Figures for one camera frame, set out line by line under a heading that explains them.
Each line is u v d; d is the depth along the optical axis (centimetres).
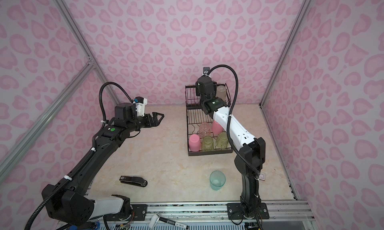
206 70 67
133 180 82
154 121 68
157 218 70
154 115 68
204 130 98
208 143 88
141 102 68
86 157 45
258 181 55
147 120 67
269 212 73
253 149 50
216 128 98
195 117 110
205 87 59
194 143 87
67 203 39
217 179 83
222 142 90
